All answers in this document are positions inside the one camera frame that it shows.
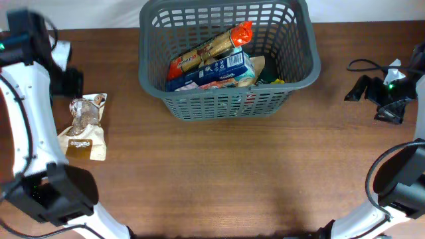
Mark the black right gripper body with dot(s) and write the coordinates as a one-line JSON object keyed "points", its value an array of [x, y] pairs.
{"points": [[380, 93]]}

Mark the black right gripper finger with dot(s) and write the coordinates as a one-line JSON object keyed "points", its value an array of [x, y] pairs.
{"points": [[393, 112], [358, 89]]}

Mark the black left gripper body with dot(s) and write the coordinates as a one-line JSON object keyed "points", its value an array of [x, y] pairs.
{"points": [[69, 83]]}

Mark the beige granola pouch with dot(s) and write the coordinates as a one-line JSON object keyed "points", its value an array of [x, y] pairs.
{"points": [[84, 139]]}

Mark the green Nescafe coffee bag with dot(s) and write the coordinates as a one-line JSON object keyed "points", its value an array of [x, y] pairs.
{"points": [[269, 78]]}

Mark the beige paper pouch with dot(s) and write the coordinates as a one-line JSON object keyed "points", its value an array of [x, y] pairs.
{"points": [[257, 68]]}

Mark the San Remo spaghetti pack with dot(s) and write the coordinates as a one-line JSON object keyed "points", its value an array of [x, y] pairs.
{"points": [[237, 36]]}

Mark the blue tissue pack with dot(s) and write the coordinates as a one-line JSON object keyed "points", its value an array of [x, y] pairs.
{"points": [[233, 71]]}

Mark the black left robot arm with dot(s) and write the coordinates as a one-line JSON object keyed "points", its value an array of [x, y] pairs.
{"points": [[34, 68]]}

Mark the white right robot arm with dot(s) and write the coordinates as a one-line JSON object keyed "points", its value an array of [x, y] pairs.
{"points": [[394, 184]]}

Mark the grey plastic basket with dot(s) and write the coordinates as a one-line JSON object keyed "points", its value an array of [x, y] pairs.
{"points": [[282, 33]]}

